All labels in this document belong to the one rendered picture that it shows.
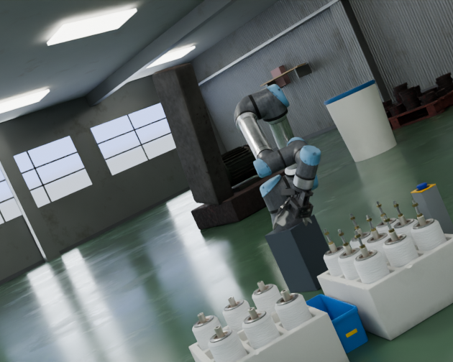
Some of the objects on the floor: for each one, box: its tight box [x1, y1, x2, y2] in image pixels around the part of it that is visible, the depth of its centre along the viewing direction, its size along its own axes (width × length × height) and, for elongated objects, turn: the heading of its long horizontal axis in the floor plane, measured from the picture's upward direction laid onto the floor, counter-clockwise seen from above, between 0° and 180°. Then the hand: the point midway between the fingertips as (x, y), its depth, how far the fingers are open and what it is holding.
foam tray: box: [189, 296, 349, 362], centre depth 194 cm, size 39×39×18 cm
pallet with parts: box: [383, 73, 453, 131], centre depth 781 cm, size 90×131×48 cm
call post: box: [411, 185, 453, 234], centre depth 222 cm, size 7×7×31 cm
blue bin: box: [306, 294, 368, 353], centre depth 204 cm, size 30×11×12 cm, turn 96°
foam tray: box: [317, 233, 453, 340], centre depth 207 cm, size 39×39×18 cm
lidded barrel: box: [324, 79, 397, 162], centre depth 622 cm, size 58×58×72 cm
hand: (288, 226), depth 233 cm, fingers open, 14 cm apart
